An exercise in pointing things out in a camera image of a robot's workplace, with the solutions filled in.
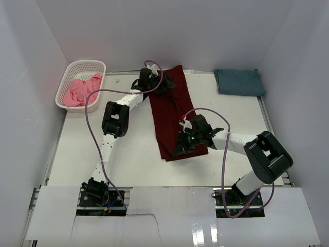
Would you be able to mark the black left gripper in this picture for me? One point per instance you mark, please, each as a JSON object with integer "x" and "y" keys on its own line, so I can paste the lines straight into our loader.
{"x": 165, "y": 85}

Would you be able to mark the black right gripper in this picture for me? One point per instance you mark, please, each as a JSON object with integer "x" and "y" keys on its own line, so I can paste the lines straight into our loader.
{"x": 182, "y": 146}

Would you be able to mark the dark red t shirt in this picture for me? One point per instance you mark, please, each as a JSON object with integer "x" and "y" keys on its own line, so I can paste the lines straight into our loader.
{"x": 167, "y": 110}

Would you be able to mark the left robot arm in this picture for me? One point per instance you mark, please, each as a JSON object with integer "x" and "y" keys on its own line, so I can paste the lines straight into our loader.
{"x": 115, "y": 124}

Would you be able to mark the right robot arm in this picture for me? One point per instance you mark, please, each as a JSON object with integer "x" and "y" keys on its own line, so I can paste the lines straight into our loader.
{"x": 249, "y": 146}

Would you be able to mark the folded teal t shirt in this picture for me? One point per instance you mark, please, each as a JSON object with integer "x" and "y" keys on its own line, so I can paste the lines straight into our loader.
{"x": 239, "y": 82}

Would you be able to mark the white paper sheet front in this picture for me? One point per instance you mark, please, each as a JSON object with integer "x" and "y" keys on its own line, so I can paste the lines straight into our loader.
{"x": 172, "y": 216}

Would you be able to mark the white plastic basket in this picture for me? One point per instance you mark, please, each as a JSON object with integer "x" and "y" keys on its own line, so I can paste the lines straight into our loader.
{"x": 83, "y": 70}

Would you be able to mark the pink t shirt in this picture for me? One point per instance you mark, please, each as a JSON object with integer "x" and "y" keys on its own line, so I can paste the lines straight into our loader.
{"x": 79, "y": 90}

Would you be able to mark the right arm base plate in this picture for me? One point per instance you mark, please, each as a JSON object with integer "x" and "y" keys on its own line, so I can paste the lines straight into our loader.
{"x": 235, "y": 205}

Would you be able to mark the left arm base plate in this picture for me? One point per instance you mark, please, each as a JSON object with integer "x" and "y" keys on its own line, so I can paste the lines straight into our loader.
{"x": 110, "y": 205}

